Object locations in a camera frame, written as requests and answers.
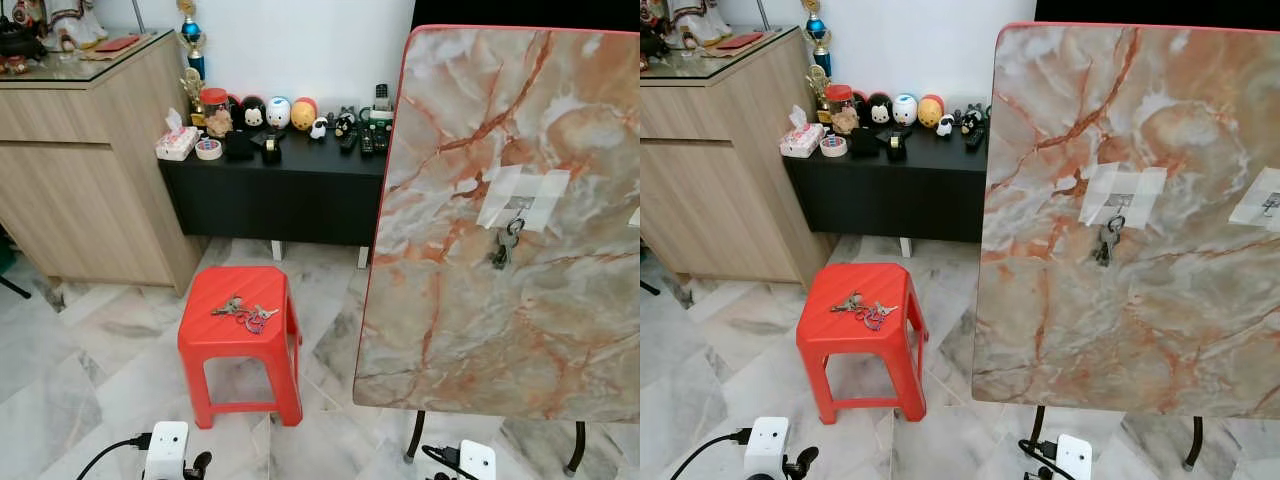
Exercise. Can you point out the silver lamp pole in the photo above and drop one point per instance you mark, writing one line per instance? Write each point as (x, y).
(139, 17)
(764, 15)

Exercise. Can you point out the white tape roll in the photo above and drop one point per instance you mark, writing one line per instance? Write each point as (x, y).
(832, 148)
(208, 151)

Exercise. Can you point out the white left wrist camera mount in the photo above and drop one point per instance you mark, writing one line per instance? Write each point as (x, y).
(767, 446)
(165, 450)

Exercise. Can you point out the black wallet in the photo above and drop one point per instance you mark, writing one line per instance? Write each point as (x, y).
(239, 146)
(864, 143)

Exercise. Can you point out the blue gold trophy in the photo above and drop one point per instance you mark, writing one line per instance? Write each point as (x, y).
(818, 30)
(192, 32)

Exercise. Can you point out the black low console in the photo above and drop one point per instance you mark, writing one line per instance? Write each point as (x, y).
(280, 200)
(890, 200)

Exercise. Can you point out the white console foot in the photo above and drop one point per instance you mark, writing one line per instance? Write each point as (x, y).
(905, 247)
(364, 257)
(276, 250)

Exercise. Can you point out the black tape dispenser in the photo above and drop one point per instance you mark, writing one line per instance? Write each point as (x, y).
(271, 150)
(897, 148)

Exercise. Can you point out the black remote control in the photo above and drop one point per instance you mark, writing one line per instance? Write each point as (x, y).
(367, 140)
(382, 137)
(975, 138)
(348, 140)

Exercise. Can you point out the red plastic stool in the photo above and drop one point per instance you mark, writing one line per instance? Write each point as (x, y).
(240, 345)
(860, 342)

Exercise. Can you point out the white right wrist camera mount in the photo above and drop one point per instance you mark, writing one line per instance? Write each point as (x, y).
(477, 462)
(1075, 457)

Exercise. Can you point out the small panda figurine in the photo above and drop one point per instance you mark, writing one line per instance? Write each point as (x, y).
(319, 128)
(945, 125)

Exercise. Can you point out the small gold trophy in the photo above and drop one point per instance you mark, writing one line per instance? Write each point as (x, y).
(818, 86)
(192, 90)

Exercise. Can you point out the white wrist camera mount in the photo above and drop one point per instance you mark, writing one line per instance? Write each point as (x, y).
(165, 450)
(477, 462)
(767, 446)
(1075, 457)

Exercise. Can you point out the black curved table leg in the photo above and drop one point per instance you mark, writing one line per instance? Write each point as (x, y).
(414, 438)
(1195, 442)
(1037, 425)
(577, 448)

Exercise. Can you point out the red lid clear jar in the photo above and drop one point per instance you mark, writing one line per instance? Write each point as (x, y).
(840, 101)
(215, 105)

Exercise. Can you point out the clear adhesive wall hook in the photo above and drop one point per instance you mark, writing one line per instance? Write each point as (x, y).
(1135, 183)
(535, 190)
(1258, 200)

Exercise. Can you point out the black white animal figurine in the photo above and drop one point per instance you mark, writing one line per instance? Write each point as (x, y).
(345, 124)
(971, 120)

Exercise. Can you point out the white robed statue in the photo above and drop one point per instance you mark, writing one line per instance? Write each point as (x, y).
(75, 25)
(700, 22)

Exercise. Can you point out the white round plush toy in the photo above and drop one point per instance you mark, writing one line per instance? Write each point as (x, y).
(279, 112)
(905, 109)

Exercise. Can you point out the key bunch with red tag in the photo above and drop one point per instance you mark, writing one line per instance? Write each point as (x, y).
(872, 312)
(252, 316)

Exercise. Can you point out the silver key bunch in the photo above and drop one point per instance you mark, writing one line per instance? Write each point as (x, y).
(1106, 243)
(503, 247)

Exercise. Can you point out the yellow bear plush toy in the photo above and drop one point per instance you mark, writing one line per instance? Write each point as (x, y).
(930, 113)
(304, 116)

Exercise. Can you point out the black incense pot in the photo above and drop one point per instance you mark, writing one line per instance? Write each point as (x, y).
(652, 42)
(20, 42)

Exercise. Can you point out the black television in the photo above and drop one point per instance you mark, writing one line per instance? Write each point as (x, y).
(520, 12)
(1150, 10)

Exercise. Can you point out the black tripod stand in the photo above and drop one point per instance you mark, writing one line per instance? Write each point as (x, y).
(12, 288)
(648, 287)

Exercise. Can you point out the red packet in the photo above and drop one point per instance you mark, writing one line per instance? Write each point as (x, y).
(117, 43)
(741, 41)

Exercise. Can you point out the pink white tissue pack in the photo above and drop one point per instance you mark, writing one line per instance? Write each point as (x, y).
(802, 140)
(177, 143)

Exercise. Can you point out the light wood cabinet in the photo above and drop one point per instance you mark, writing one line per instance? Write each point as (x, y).
(90, 190)
(720, 190)

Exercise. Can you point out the black mouse plush toy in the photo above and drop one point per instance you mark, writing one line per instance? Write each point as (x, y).
(252, 113)
(878, 109)

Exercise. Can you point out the marble pattern folding table top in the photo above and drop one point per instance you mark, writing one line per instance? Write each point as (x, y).
(1130, 330)
(500, 330)

